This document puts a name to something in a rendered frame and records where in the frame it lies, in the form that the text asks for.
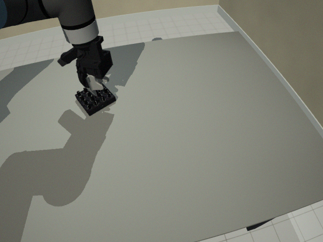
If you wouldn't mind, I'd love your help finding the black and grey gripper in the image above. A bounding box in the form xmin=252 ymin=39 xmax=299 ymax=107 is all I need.
xmin=72 ymin=36 xmax=113 ymax=96

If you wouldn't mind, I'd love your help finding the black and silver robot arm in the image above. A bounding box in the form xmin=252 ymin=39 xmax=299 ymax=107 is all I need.
xmin=0 ymin=0 xmax=99 ymax=67

